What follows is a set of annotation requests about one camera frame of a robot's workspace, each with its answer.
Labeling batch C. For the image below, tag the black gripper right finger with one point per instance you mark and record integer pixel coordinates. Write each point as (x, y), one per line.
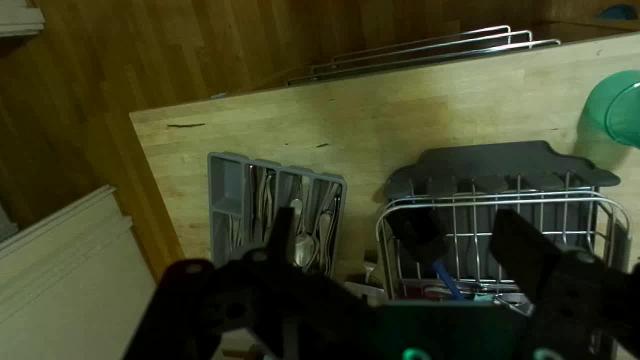
(533, 260)

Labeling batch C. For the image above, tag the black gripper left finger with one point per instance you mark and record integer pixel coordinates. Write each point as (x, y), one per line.
(283, 232)

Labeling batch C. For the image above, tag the grey dish drying rack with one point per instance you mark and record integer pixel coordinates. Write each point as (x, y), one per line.
(493, 162)

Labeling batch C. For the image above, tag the grey cutlery tray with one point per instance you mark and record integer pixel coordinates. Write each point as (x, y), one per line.
(231, 201)

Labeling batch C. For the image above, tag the teal plastic cup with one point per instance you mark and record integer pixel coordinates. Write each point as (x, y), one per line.
(620, 107)

